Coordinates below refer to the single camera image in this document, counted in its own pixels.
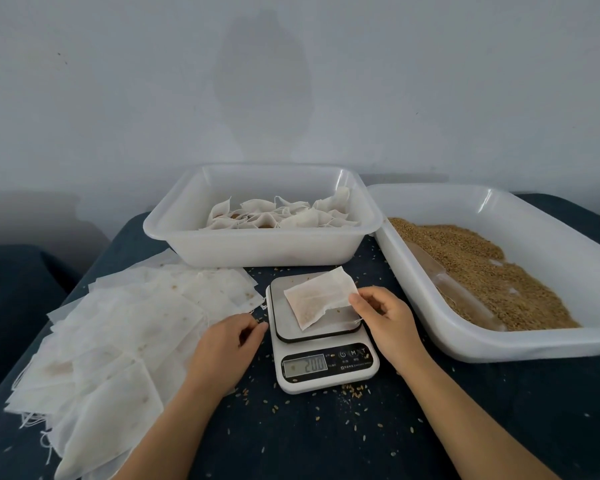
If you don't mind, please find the person's right hand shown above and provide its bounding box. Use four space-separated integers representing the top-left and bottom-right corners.
348 285 428 374

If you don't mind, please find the person's left hand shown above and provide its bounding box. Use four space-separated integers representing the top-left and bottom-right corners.
185 313 270 398

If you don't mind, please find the white tray of grain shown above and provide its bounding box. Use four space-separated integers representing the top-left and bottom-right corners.
368 183 600 364

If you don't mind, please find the clear plastic scoop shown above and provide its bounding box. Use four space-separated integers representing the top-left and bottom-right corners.
410 245 506 331

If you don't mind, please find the white mesh bag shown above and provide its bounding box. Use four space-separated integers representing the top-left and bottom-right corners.
283 265 361 331

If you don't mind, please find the pile of white bags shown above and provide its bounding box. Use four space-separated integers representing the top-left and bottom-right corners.
2 249 266 480

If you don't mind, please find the white plastic tub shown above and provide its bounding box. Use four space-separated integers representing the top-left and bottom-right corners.
143 163 385 269

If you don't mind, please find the brown grain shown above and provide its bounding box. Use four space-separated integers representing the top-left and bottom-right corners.
390 217 583 332

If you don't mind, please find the person's left forearm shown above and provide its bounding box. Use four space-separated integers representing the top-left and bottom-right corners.
115 379 236 480

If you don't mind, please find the person's right forearm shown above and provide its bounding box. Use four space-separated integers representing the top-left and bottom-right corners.
395 353 561 480

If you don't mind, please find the white digital kitchen scale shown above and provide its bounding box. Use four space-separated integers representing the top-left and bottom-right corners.
265 273 381 396

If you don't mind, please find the dark blue tablecloth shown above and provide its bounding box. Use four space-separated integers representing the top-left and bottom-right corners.
0 191 600 480
0 245 81 406

